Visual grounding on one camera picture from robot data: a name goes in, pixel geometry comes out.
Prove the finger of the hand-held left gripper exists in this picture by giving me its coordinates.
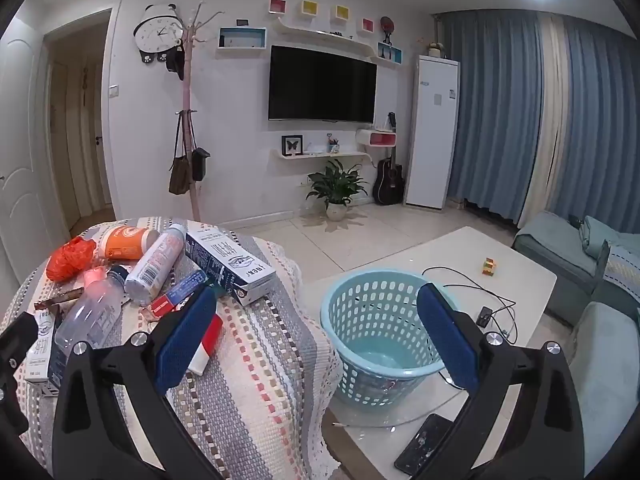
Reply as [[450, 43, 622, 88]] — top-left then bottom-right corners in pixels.
[[0, 312, 40, 436]]

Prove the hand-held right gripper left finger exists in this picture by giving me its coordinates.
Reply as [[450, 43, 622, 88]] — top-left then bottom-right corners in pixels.
[[52, 285, 223, 480]]

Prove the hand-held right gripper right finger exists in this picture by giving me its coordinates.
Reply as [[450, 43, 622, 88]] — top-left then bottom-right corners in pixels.
[[415, 284, 586, 480]]

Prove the red white tube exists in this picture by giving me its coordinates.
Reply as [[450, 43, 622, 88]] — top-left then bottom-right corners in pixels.
[[187, 314, 223, 376]]

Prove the small white blue carton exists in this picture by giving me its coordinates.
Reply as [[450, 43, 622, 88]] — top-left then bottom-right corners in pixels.
[[22, 310, 66, 396]]

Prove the red blue small box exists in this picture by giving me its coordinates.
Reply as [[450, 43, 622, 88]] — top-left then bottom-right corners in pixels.
[[147, 270, 208, 321]]

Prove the brown wrapper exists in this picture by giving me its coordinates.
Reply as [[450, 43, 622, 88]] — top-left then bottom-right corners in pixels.
[[34, 287, 83, 311]]

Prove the silver can pink label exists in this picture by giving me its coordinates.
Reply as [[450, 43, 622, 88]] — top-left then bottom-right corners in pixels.
[[124, 224, 188, 306]]

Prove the clear plastic bottle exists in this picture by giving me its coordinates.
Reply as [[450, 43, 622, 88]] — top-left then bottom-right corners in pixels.
[[54, 265, 132, 361]]

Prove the blue white milk carton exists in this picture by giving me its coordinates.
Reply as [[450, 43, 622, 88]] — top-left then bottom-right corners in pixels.
[[185, 225, 277, 307]]

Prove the light blue plastic basket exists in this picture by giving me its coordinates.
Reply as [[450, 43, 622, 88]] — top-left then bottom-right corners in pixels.
[[320, 269, 463, 408]]

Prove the orange plastic bag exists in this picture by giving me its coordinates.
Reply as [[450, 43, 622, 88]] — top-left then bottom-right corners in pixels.
[[46, 236, 98, 283]]

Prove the striped woven cloth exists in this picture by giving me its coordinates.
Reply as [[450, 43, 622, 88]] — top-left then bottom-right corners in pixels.
[[0, 217, 346, 480]]

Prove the white coffee table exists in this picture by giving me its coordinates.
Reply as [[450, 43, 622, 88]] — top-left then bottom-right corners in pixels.
[[300, 226, 558, 480]]

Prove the black smartphone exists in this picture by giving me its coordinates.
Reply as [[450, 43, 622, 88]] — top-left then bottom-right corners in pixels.
[[394, 413, 453, 476]]

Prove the orange label white cup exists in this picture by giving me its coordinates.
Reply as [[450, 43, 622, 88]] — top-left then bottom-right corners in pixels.
[[95, 225, 161, 261]]

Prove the teal sofa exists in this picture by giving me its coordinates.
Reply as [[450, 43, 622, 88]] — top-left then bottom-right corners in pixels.
[[512, 210, 640, 480]]

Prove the brown hanging bag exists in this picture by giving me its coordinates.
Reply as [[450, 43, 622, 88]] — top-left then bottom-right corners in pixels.
[[168, 110, 193, 196]]

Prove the black acoustic guitar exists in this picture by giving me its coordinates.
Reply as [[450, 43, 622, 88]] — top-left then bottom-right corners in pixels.
[[372, 112, 406, 206]]

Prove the black hanging bag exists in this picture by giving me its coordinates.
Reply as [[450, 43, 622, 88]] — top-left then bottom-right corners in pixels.
[[191, 147, 212, 182]]

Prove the teal cushion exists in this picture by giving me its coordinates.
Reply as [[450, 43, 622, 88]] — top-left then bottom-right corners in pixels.
[[580, 216, 626, 261]]

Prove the white door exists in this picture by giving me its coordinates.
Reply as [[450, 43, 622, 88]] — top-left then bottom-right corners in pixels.
[[0, 25, 56, 286]]

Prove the striped cushion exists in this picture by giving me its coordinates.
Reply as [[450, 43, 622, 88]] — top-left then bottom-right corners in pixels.
[[600, 240, 640, 306]]

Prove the potted green plant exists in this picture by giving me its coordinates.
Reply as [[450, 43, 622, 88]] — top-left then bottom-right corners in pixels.
[[306, 159, 363, 222]]

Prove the blue curtain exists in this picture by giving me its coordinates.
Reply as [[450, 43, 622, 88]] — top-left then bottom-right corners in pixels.
[[432, 10, 543, 226], [555, 15, 640, 236]]

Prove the beige curtain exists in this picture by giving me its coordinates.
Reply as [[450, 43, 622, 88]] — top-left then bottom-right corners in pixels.
[[520, 12, 573, 228]]

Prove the pink coat rack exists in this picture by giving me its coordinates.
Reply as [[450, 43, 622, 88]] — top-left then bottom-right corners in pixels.
[[175, 2, 226, 223]]

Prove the black hat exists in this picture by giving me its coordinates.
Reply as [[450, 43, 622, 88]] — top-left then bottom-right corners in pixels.
[[165, 45, 187, 81]]

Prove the small blue box shelf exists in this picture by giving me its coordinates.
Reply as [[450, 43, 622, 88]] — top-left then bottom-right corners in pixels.
[[376, 42, 403, 67]]

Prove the wide blue box shelf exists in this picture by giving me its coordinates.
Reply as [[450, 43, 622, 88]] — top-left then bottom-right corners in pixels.
[[216, 27, 268, 52]]

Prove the long curved white shelf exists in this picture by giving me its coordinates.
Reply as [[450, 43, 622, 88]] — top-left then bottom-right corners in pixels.
[[274, 15, 381, 61]]

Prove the black cable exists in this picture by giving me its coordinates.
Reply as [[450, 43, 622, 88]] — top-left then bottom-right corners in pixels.
[[422, 266, 518, 341]]

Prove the white red wall box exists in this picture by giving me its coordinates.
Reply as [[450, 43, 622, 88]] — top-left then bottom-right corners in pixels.
[[356, 129, 397, 148]]

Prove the low white wall shelf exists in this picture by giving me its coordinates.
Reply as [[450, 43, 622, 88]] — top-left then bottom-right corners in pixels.
[[272, 150, 368, 161]]

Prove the black wall television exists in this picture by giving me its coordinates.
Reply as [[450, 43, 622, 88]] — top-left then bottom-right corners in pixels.
[[268, 45, 378, 125]]

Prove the panda wall clock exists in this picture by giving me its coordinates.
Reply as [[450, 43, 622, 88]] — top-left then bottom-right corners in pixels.
[[134, 4, 185, 65]]

